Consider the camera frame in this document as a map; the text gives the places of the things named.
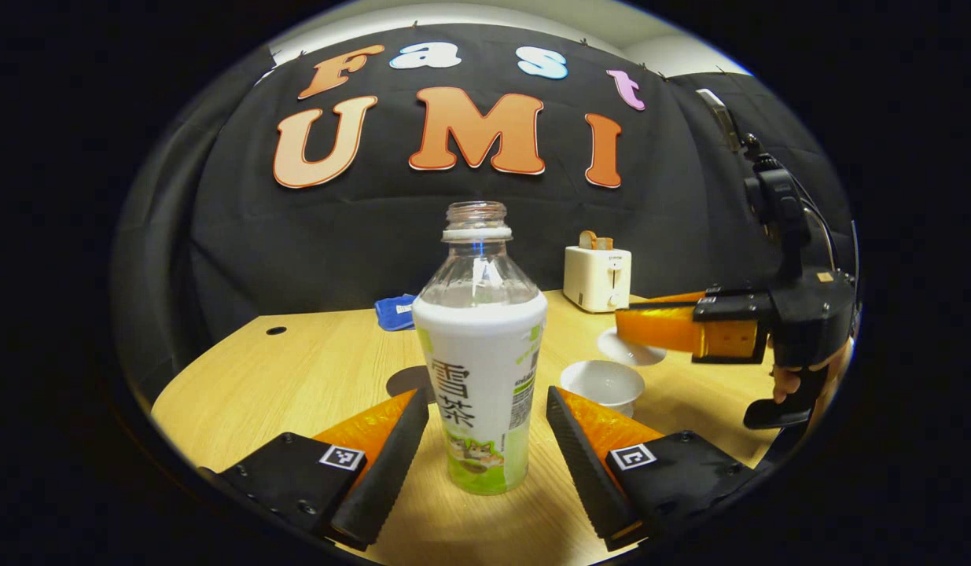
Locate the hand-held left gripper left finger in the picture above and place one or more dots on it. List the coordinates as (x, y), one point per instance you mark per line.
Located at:
(391, 479)

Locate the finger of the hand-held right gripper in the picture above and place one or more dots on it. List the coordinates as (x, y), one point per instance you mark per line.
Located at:
(666, 330)
(729, 305)

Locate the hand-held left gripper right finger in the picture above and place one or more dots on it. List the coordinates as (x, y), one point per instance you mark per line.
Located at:
(583, 479)

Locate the white teacup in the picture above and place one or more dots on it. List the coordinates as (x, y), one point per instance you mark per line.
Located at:
(603, 381)

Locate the dark round coaster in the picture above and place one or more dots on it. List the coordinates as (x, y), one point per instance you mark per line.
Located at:
(406, 381)

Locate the clear water bottle green label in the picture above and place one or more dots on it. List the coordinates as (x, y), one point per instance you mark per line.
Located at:
(481, 369)

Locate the white toaster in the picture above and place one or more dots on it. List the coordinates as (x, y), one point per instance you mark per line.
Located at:
(595, 279)

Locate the blue towel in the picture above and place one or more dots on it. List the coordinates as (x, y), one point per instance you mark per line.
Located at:
(395, 313)

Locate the black backdrop cloth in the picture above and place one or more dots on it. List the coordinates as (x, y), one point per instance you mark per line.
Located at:
(336, 236)

